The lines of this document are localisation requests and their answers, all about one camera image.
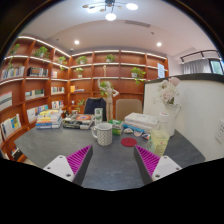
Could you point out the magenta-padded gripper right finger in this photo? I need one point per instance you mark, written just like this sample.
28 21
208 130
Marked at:
165 166

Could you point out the clear bottle with yellow drink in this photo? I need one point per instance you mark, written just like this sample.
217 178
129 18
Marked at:
159 140

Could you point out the dark blue chair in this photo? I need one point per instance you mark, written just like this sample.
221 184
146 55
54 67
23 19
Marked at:
94 106

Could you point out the wooden artist mannequin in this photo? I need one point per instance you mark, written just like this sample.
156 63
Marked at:
109 103

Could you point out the wooden shelf unit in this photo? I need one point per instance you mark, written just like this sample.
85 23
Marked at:
40 86

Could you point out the stack of colourful books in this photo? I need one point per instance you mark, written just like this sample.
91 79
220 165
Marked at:
49 120

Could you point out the branched ceiling lamp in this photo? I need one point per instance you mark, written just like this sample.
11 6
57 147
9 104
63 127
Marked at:
110 6

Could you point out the green tissue box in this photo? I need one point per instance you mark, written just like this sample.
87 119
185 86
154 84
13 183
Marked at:
116 127

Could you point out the ceiling air vent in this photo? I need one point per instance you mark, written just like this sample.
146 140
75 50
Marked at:
137 23

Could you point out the white and green carton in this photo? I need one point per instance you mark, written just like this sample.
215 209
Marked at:
98 116

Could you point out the white and pink flower bouquet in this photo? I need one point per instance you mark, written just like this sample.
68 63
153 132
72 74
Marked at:
167 91

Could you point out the small snack packet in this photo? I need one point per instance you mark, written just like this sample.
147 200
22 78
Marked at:
146 136
128 130
138 133

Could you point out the white wall socket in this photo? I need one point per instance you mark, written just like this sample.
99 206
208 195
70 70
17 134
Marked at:
220 131

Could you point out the grey curtain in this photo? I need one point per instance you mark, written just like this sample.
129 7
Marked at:
196 66

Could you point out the flat round red coaster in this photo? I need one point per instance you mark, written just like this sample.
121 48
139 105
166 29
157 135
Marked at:
128 142

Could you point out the beige chair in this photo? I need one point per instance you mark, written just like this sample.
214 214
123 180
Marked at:
128 107

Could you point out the recessed ceiling light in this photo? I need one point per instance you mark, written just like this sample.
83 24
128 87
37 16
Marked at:
76 42
159 44

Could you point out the white mug with grey pattern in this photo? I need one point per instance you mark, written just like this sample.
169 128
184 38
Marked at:
104 135

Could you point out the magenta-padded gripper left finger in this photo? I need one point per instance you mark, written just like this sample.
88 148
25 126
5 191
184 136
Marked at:
58 166

